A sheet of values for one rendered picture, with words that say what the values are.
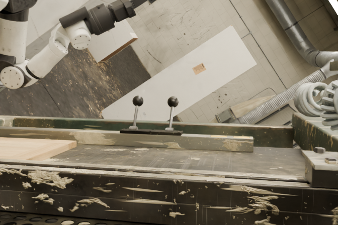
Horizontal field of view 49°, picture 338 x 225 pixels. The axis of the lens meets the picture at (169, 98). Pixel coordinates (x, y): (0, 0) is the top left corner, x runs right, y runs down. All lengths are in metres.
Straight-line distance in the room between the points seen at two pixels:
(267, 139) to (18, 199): 0.96
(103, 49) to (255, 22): 4.26
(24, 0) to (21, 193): 0.77
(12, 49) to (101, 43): 4.89
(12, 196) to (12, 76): 0.73
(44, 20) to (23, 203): 3.03
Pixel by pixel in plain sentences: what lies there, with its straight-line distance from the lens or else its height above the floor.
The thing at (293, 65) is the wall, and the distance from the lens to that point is 9.32.
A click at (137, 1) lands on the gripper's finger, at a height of 1.61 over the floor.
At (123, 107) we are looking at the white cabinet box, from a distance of 4.94.
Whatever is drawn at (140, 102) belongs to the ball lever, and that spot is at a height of 1.44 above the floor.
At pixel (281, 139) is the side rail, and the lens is 1.40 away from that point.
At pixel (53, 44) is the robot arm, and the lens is 1.30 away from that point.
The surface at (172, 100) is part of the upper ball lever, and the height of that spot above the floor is 1.54.
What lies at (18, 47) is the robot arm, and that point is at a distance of 1.34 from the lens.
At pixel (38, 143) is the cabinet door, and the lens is 1.19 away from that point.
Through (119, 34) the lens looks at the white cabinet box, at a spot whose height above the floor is 0.58.
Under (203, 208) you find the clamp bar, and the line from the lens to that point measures 0.56.
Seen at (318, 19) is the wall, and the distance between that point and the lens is 9.44.
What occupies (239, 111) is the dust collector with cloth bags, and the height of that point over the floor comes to 1.47.
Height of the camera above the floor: 1.75
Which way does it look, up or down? 10 degrees down
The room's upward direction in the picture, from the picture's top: 57 degrees clockwise
